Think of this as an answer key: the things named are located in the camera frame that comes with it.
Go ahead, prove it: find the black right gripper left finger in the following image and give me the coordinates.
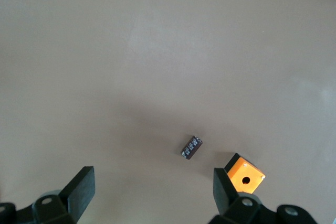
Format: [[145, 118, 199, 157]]
[[0, 166, 96, 224]]

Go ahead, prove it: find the orange black button enclosure box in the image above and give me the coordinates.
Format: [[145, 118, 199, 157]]
[[224, 153, 266, 195]]

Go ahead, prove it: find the dark brown contact block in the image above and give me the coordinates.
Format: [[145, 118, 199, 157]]
[[180, 135, 204, 161]]

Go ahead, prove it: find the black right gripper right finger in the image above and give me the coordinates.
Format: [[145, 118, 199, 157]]
[[208, 167, 318, 224]]

